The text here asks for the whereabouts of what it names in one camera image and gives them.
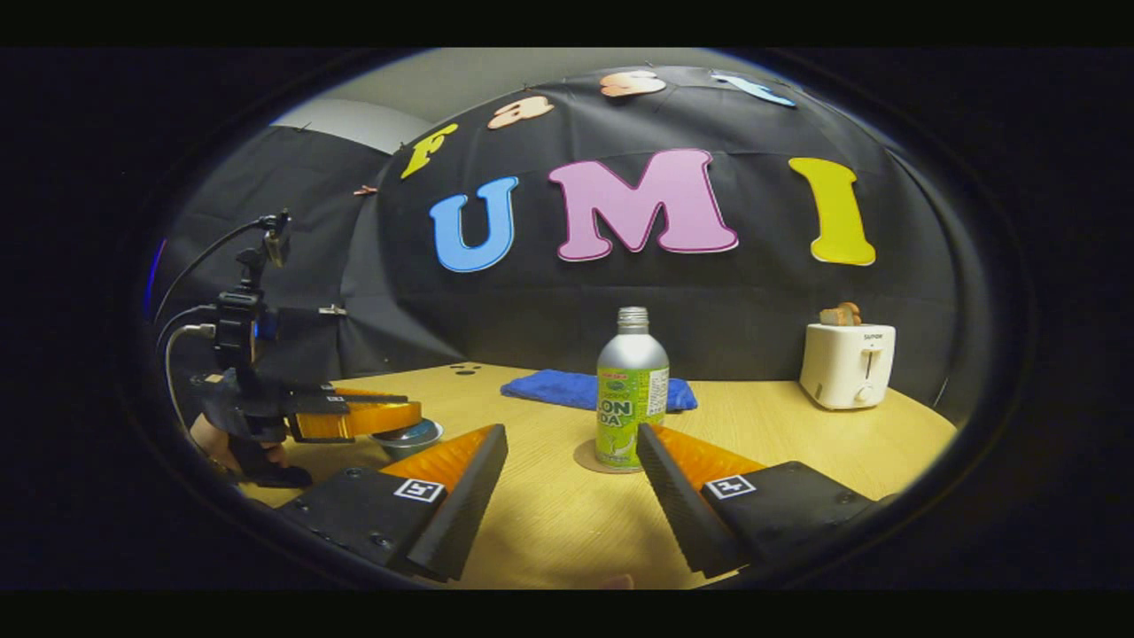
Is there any grey cable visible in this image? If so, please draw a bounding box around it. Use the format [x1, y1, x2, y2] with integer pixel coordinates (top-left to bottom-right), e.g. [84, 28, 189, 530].
[163, 323, 218, 444]

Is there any black backdrop cloth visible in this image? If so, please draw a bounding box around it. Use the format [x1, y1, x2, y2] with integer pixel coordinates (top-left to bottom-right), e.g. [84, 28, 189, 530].
[151, 66, 975, 426]

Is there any white toaster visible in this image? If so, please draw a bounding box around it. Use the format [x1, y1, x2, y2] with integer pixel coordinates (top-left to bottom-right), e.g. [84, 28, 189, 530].
[799, 323, 897, 410]

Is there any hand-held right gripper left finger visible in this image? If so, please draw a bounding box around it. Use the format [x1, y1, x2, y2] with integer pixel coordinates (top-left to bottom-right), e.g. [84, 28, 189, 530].
[275, 424, 510, 581]

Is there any silver green water bottle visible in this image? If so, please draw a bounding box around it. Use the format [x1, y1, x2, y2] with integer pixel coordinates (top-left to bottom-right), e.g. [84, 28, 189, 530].
[595, 307, 671, 471]

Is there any blue towel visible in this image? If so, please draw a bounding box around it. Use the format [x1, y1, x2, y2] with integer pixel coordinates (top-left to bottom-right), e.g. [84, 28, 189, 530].
[501, 369, 699, 413]

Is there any black cable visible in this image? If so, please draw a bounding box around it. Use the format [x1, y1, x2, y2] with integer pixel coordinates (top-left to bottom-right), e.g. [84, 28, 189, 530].
[152, 215, 267, 324]

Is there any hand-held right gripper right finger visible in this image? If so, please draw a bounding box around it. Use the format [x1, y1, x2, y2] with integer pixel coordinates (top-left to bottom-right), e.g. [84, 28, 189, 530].
[635, 423, 887, 579]

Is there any round brown coaster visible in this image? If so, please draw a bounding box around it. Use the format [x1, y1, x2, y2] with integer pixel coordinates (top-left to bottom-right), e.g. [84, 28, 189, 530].
[573, 439, 648, 475]

